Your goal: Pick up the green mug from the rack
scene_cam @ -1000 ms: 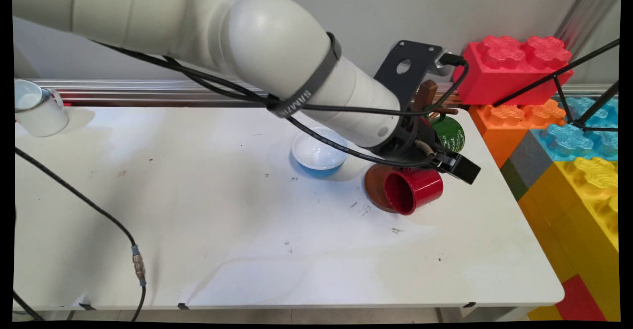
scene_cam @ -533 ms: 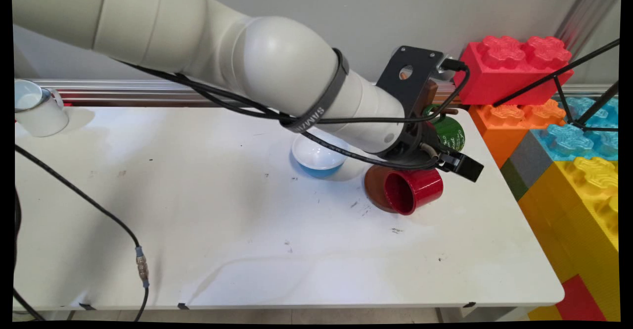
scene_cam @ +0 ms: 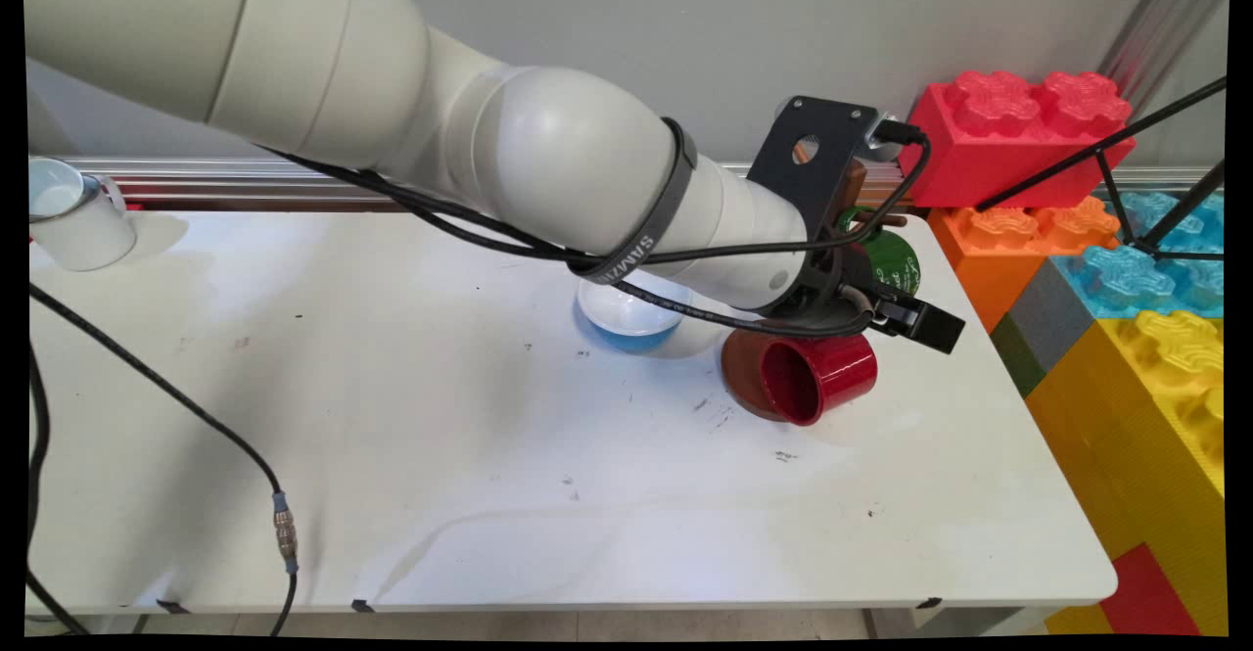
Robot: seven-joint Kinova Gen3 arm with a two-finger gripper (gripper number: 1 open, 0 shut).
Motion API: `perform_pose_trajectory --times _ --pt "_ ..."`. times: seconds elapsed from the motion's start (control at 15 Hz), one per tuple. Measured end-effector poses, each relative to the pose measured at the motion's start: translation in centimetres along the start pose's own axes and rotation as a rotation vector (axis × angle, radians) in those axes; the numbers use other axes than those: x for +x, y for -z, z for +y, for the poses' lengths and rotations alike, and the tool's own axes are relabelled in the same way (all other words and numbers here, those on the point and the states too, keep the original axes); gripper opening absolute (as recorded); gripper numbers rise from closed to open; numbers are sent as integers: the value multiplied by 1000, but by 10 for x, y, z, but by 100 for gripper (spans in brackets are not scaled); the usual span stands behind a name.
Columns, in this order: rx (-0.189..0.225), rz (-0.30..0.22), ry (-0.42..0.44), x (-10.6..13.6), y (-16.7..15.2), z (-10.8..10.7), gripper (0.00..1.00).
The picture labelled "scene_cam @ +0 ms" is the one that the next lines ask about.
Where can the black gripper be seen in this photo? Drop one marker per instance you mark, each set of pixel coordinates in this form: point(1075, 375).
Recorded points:
point(827, 289)

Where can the green mug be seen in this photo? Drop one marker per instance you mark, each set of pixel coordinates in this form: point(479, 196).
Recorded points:
point(896, 264)

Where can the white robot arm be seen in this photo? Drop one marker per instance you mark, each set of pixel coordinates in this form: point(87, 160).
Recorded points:
point(392, 64)

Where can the orange toy brick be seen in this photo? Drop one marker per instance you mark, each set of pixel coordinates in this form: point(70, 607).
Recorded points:
point(989, 259)

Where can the dark green toy brick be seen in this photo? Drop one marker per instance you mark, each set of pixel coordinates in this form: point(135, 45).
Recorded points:
point(1018, 357)

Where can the red mug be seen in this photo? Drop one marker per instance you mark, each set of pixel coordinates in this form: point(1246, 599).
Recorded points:
point(832, 372)

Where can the grey toy brick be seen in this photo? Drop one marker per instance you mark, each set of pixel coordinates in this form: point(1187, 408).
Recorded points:
point(1052, 313)

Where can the big red toy brick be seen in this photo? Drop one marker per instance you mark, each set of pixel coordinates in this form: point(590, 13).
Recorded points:
point(989, 152)

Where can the light blue toy brick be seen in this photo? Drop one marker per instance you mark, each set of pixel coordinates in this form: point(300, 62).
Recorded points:
point(1126, 279)
point(1189, 215)

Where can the big yellow toy brick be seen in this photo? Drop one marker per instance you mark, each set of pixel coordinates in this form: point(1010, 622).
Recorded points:
point(1136, 436)

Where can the black tripod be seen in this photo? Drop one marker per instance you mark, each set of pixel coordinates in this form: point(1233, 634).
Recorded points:
point(1106, 157)

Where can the black tape piece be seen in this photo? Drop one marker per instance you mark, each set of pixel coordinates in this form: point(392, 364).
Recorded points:
point(362, 606)
point(173, 607)
point(928, 603)

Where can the blue bowl white inside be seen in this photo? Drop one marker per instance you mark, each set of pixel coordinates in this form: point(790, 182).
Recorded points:
point(626, 313)

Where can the white mug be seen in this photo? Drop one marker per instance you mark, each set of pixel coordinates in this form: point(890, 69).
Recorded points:
point(83, 235)

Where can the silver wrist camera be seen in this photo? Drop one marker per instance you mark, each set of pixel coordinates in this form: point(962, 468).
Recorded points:
point(886, 147)

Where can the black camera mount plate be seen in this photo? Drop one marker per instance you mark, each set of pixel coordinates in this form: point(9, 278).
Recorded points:
point(783, 181)

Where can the aluminium wall rail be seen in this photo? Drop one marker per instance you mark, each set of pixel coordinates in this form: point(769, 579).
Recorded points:
point(294, 186)

